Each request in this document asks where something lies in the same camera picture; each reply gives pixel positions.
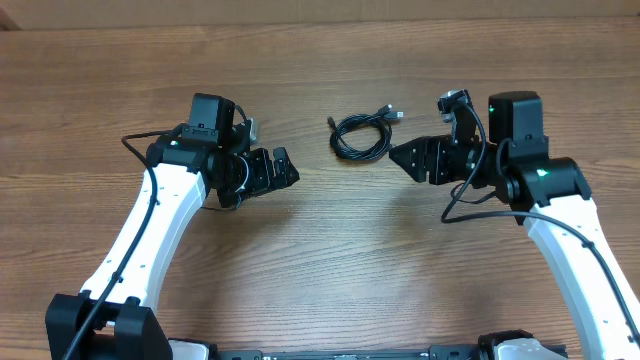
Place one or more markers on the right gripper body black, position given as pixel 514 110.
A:
pixel 459 162

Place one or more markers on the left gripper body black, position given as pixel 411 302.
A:
pixel 244 175

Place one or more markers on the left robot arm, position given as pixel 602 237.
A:
pixel 114 314

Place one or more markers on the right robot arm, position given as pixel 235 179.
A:
pixel 549 197

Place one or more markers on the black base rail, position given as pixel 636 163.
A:
pixel 345 355

